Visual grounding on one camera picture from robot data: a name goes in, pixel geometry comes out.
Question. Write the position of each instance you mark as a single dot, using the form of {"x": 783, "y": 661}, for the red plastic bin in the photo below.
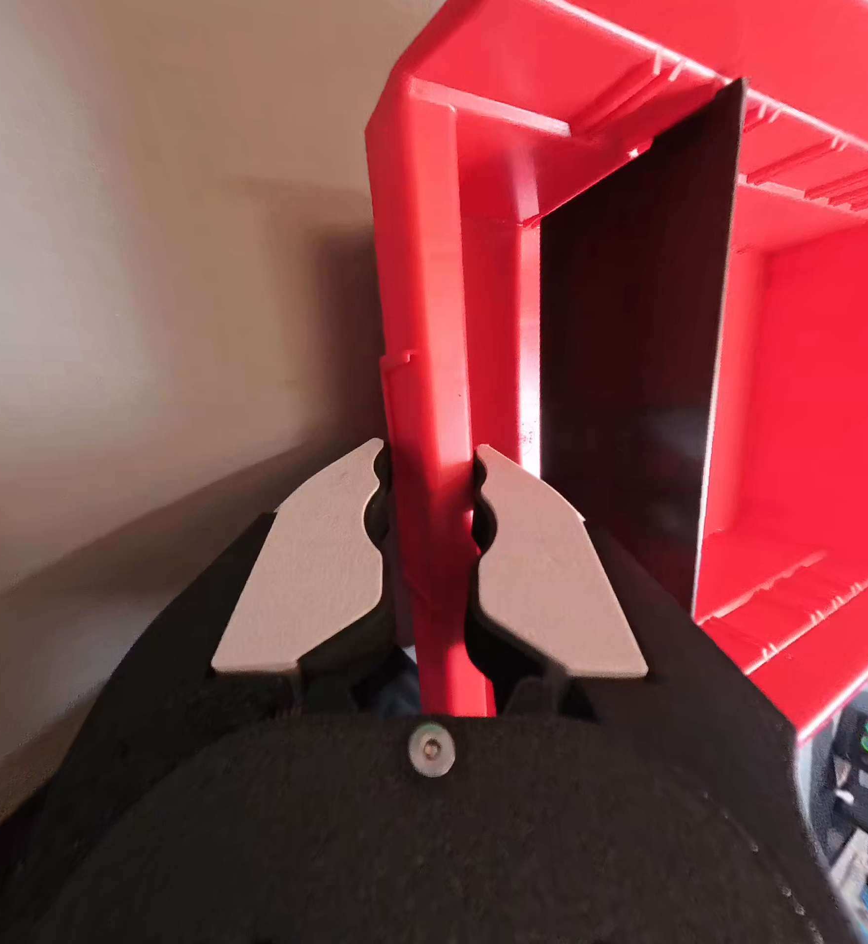
{"x": 810, "y": 369}

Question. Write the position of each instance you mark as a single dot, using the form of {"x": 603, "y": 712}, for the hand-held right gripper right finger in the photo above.
{"x": 552, "y": 582}

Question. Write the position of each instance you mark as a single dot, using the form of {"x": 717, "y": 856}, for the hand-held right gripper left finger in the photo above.
{"x": 308, "y": 575}

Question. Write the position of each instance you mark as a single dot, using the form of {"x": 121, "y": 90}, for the black bin divider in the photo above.
{"x": 625, "y": 369}

